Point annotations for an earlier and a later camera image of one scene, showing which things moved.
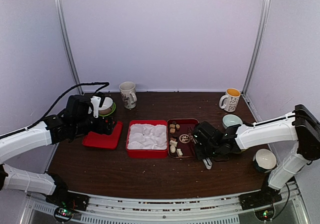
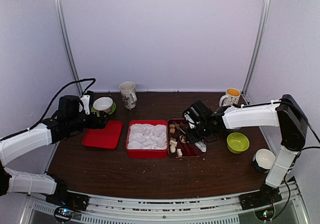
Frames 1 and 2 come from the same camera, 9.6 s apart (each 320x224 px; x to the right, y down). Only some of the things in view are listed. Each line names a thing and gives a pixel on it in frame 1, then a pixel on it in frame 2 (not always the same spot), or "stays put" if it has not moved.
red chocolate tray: (180, 139) stays put
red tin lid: (96, 140) stays put
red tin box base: (147, 153) stays put
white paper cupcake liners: (147, 136) stays put
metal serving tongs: (206, 161) → (200, 144)
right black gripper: (199, 154) → (191, 138)
